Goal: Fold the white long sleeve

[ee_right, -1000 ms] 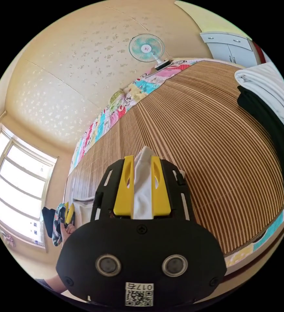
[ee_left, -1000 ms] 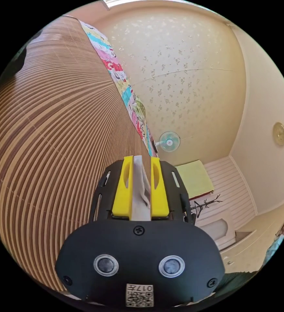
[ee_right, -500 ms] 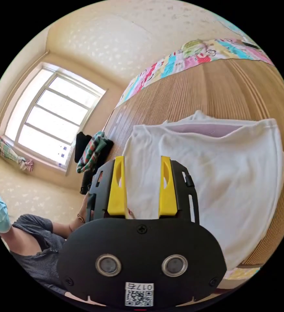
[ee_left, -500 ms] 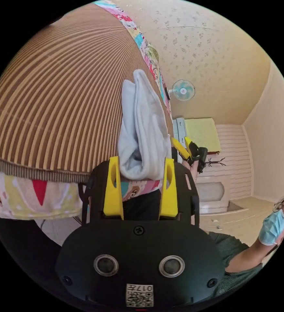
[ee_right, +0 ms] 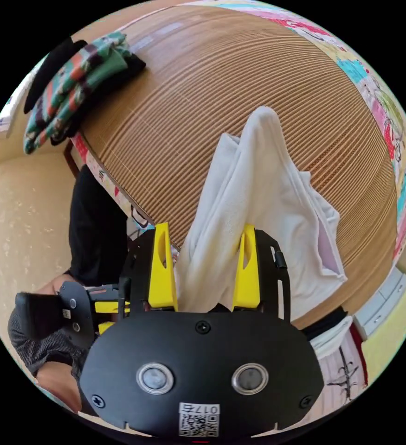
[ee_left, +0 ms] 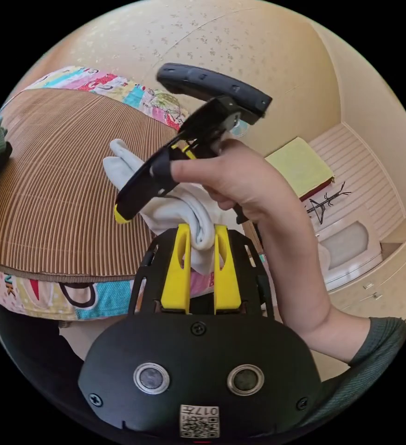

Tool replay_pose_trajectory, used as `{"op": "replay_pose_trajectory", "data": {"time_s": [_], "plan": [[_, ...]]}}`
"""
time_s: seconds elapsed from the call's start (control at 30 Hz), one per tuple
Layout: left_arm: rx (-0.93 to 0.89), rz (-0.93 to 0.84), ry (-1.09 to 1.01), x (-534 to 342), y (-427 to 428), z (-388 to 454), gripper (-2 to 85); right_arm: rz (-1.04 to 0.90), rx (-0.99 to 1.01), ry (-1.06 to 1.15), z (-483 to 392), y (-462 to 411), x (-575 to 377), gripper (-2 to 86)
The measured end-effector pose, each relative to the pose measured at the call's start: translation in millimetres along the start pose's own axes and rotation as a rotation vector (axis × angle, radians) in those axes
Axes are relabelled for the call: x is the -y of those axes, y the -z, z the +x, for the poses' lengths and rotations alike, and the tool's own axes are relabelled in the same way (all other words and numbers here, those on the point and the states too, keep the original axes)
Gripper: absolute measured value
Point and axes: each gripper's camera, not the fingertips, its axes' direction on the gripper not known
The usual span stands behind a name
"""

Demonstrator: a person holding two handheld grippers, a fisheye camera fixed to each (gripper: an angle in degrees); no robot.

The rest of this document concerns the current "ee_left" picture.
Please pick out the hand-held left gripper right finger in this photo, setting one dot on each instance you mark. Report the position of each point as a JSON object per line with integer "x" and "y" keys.
{"x": 228, "y": 281}

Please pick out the white long sleeve shirt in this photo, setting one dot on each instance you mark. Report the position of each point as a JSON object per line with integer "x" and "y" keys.
{"x": 189, "y": 208}

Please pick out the black coat stand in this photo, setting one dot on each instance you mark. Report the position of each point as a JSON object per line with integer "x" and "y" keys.
{"x": 322, "y": 205}

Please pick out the yellow-green folded cloth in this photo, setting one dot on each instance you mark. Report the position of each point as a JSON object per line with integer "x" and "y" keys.
{"x": 298, "y": 167}

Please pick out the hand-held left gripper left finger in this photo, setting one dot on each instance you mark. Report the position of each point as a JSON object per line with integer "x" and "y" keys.
{"x": 172, "y": 278}

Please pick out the white slatted cupboard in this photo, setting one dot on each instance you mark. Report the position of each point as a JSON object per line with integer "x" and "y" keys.
{"x": 366, "y": 184}

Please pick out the person's right hand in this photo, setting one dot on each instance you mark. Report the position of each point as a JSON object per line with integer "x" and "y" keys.
{"x": 258, "y": 187}

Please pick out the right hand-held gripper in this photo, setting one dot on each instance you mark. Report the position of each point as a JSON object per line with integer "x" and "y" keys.
{"x": 161, "y": 174}

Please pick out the person's right forearm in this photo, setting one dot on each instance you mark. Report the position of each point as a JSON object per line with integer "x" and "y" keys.
{"x": 307, "y": 295}

